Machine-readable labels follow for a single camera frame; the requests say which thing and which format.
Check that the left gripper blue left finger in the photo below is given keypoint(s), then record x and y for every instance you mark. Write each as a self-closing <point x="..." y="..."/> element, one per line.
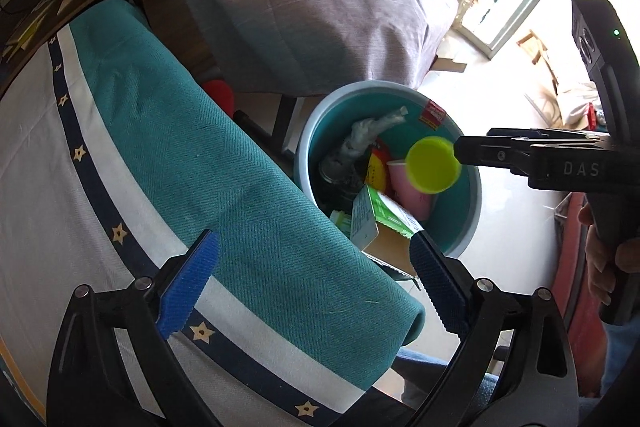
<point x="181" y="281"/>

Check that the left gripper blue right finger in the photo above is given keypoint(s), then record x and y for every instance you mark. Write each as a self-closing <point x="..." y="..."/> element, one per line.
<point x="445" y="280"/>

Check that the green white medicine box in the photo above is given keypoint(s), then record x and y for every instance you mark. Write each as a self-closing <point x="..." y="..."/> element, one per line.
<point x="382" y="230"/>

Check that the pink paper cup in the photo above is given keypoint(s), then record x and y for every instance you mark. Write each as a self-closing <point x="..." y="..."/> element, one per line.
<point x="418" y="204"/>

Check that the lime green jar lid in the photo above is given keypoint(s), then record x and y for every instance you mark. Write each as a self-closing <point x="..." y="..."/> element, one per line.
<point x="431" y="166"/>

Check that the red yellow plastic bag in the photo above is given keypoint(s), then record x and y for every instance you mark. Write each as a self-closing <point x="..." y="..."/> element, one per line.
<point x="377" y="175"/>

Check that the clear plastic bag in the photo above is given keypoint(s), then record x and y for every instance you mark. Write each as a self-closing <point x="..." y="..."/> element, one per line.
<point x="339" y="164"/>

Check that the teal trash bin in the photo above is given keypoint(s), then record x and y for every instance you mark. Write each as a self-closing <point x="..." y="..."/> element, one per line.
<point x="456" y="211"/>

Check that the right hand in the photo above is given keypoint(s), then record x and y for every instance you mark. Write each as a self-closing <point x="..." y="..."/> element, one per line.
<point x="601" y="258"/>

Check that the striped teal grey tablecloth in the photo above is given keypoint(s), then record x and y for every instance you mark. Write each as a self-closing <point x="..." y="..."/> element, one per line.
<point x="113" y="160"/>

